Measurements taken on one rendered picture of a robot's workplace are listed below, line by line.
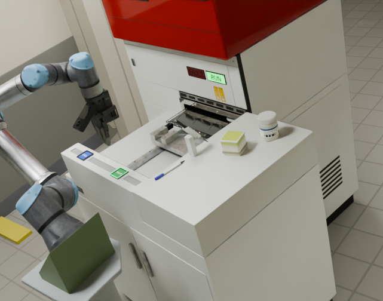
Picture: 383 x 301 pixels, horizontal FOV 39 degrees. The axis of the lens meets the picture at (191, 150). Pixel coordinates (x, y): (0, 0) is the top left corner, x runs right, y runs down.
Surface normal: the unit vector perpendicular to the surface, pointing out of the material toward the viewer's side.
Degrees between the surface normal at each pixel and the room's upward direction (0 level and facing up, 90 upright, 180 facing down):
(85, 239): 90
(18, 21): 90
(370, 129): 0
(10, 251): 0
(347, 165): 90
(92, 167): 0
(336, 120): 90
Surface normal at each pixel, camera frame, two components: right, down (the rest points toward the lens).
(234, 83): -0.73, 0.50
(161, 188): -0.23, -0.83
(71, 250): 0.76, 0.18
